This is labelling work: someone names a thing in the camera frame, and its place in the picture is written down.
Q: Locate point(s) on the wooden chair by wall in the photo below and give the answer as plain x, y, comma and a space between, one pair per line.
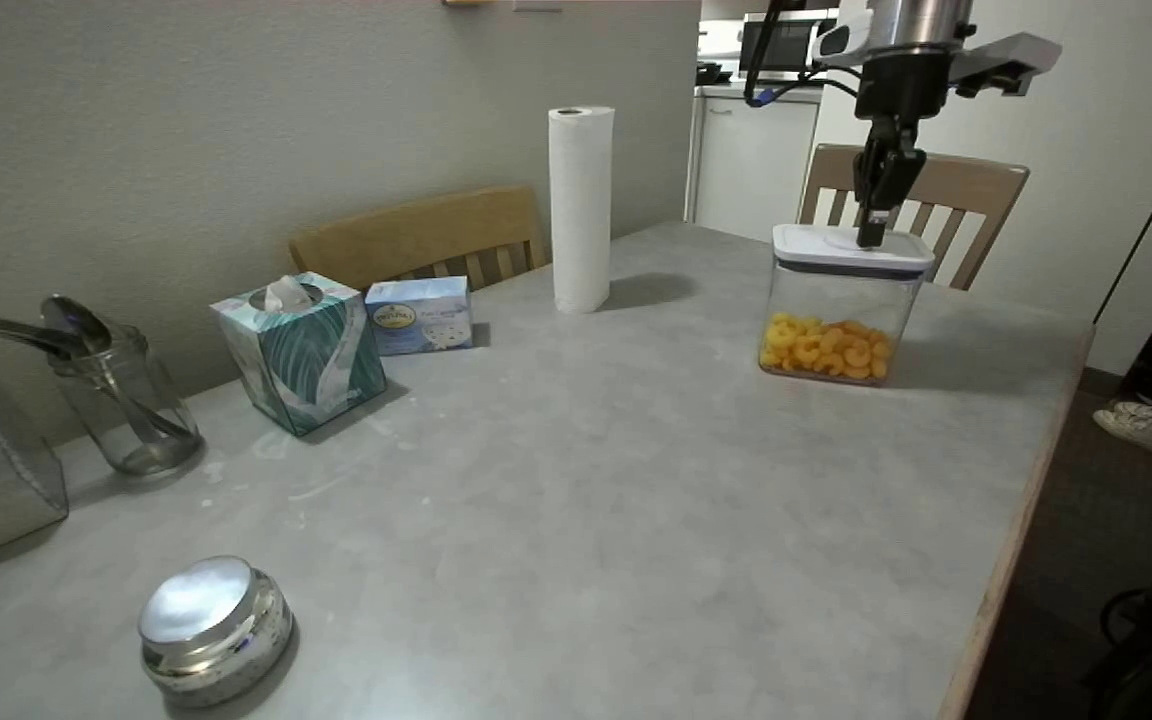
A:
485, 236

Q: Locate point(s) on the white paper towel roll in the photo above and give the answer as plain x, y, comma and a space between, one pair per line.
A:
583, 207

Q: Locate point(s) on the clear plastic container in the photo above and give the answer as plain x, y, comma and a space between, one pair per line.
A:
879, 303

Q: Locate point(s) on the glass jar with utensils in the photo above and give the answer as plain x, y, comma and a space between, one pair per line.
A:
112, 385

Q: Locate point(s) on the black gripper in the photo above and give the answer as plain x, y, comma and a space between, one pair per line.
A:
897, 94

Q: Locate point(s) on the white container lid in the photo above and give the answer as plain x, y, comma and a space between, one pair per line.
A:
838, 251

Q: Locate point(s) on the orange cheese snacks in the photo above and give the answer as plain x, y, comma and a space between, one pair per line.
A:
831, 351

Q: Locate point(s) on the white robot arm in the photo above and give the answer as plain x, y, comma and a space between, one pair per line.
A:
918, 23

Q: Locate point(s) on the teal tissue box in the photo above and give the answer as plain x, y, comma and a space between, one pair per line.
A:
307, 351

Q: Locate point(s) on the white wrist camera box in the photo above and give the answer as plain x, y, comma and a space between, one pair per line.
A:
1007, 65

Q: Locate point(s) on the blue flat tissue box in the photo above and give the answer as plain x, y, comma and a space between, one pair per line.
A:
421, 315

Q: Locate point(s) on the wooden chair near side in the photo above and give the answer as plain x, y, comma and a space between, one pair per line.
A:
957, 207

